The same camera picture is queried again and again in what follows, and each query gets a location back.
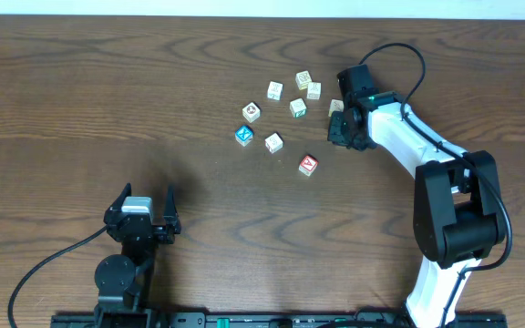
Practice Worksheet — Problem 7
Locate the wooden block beside top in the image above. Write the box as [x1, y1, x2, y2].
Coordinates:
[306, 82, 322, 100]

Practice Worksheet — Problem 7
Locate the wooden block red side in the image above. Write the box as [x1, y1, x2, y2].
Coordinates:
[264, 133, 283, 154]

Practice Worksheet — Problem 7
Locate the black cable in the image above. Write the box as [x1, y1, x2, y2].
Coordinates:
[7, 224, 110, 328]
[358, 42, 514, 328]

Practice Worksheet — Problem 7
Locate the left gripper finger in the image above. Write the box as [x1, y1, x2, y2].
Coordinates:
[108, 183, 131, 212]
[163, 186, 179, 227]

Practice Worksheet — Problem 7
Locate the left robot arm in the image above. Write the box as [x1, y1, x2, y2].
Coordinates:
[94, 184, 181, 327]

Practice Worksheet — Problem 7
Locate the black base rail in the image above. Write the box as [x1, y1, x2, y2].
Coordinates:
[50, 311, 509, 328]

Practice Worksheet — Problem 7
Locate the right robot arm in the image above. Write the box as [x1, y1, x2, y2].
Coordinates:
[327, 64, 511, 327]

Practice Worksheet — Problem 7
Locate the right black cable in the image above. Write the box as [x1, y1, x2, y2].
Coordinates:
[358, 42, 514, 328]

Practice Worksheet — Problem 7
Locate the wooden block brown circle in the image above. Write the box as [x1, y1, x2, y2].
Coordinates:
[242, 102, 261, 123]

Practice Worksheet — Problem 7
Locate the wooden block yellow side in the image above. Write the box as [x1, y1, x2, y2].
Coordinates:
[328, 99, 345, 117]

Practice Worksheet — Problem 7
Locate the wooden block upper left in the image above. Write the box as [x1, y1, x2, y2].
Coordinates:
[267, 81, 283, 100]

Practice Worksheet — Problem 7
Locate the red letter block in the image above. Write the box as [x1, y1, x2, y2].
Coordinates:
[298, 155, 318, 177]

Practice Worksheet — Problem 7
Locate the left black cable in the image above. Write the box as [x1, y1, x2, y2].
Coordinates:
[7, 224, 110, 328]

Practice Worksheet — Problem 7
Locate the blue letter block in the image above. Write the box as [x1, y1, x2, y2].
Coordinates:
[234, 125, 254, 147]

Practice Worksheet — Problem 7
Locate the wooden block green side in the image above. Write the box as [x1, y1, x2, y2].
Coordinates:
[289, 98, 307, 118]

